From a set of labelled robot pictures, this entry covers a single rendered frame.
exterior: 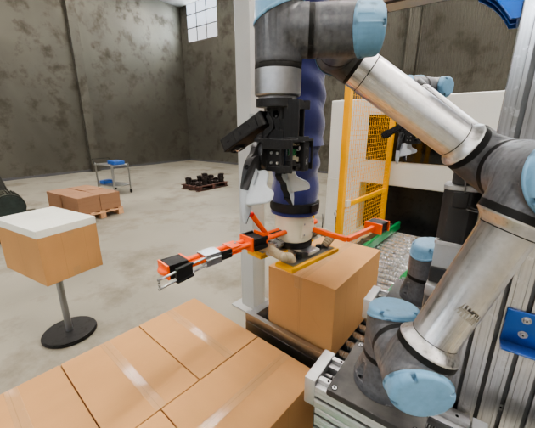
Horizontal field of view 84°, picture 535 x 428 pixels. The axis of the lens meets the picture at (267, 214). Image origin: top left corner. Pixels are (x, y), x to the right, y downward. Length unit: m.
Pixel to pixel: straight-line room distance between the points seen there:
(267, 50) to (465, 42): 10.01
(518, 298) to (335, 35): 0.69
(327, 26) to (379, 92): 0.19
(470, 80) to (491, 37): 1.01
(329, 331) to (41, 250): 1.90
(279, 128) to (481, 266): 0.40
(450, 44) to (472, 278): 9.99
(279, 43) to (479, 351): 0.84
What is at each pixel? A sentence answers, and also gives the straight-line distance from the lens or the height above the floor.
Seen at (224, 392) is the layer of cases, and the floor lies 0.54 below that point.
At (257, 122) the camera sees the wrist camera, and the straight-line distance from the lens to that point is 0.52.
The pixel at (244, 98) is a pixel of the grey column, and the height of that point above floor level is 1.89.
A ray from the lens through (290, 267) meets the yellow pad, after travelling 1.27.
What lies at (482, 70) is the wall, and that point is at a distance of 10.29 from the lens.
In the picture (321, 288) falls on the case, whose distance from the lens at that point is 1.50.
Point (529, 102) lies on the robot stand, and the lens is 0.81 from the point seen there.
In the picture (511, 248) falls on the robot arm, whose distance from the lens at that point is 0.61.
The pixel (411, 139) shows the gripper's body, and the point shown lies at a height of 1.62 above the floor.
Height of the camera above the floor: 1.68
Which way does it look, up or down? 16 degrees down
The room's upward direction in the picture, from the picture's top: straight up
